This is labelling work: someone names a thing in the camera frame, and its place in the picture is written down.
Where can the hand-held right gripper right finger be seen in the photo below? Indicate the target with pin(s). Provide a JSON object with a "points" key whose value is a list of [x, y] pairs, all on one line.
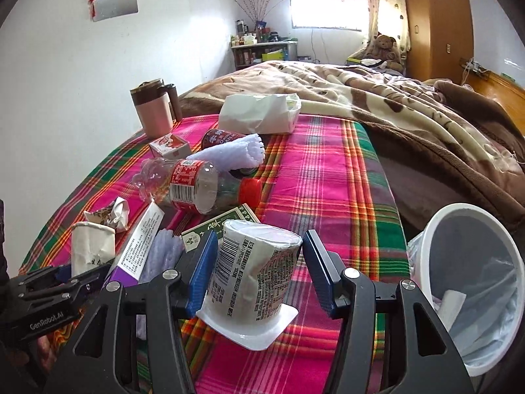
{"points": [[318, 275]]}

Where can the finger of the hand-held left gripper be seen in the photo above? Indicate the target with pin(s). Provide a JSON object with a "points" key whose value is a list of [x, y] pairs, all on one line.
{"points": [[61, 271], [65, 290]]}

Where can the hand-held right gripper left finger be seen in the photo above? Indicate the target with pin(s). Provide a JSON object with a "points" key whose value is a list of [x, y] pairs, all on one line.
{"points": [[203, 271]]}

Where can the crushed white paper cup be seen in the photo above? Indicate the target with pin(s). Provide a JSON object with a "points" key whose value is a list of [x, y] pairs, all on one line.
{"points": [[92, 246]]}

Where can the white plastic yogurt cup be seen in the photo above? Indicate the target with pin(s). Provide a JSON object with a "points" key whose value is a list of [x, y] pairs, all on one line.
{"points": [[246, 279]]}

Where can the lavender foam net sleeve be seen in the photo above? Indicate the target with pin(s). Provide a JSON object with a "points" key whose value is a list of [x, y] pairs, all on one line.
{"points": [[162, 250]]}

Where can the purple and white carton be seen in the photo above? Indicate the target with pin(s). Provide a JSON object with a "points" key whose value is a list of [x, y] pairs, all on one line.
{"points": [[141, 238]]}

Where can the clear bottle with red label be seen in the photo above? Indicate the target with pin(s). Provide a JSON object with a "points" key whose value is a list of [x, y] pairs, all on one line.
{"points": [[192, 184]]}

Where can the white foam net sleeve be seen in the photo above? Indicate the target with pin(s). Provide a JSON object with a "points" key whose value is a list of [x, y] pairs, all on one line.
{"points": [[229, 154]]}

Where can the white trash bin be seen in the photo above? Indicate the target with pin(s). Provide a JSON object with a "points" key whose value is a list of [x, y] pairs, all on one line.
{"points": [[447, 221]]}

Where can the clear plastic bin liner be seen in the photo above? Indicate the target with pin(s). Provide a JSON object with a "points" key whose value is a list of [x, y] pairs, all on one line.
{"points": [[484, 279]]}

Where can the green card box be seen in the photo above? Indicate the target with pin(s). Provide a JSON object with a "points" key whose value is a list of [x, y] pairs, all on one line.
{"points": [[213, 225]]}

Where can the crumpled paper wrapper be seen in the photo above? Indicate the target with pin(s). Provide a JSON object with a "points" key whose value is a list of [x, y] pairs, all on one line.
{"points": [[115, 215]]}

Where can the pink plaid bed sheet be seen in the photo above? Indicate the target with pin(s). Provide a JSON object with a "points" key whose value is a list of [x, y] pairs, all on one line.
{"points": [[320, 180]]}

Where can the small red white carton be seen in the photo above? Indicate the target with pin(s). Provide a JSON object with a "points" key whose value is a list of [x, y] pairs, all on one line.
{"points": [[166, 145]]}

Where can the red tin can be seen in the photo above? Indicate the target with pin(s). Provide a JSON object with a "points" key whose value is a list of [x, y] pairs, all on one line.
{"points": [[215, 137]]}

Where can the white paper scrap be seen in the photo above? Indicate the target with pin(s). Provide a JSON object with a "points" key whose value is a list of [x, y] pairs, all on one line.
{"points": [[453, 308]]}

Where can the pink thermos mug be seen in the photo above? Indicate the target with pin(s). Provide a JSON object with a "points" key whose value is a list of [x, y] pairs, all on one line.
{"points": [[154, 115]]}

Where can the dark brown thermos mug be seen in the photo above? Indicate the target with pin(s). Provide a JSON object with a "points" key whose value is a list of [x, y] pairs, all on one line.
{"points": [[175, 102]]}

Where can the brown beige blanket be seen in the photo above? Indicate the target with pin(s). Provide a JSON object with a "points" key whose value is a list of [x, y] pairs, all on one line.
{"points": [[369, 102]]}

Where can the white shelf unit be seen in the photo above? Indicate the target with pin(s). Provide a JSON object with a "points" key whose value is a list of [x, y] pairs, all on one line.
{"points": [[287, 49]]}

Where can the row of bottles and jars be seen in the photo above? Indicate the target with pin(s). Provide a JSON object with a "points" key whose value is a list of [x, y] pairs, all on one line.
{"points": [[250, 39]]}

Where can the brown teddy bear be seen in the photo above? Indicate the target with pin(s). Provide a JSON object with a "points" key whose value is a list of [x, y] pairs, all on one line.
{"points": [[383, 47]]}

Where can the wooden headboard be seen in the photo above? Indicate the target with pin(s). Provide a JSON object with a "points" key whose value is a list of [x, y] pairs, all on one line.
{"points": [[504, 90]]}

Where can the window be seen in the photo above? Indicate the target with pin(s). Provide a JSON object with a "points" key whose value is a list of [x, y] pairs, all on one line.
{"points": [[324, 10]]}

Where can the dried branches in vase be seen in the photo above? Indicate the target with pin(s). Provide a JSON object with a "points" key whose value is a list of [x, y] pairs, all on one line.
{"points": [[259, 8]]}

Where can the floral curtain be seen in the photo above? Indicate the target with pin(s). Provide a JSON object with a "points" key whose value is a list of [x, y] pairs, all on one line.
{"points": [[383, 4]]}

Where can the wooden wardrobe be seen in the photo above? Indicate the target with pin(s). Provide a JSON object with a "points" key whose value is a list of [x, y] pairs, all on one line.
{"points": [[434, 20]]}

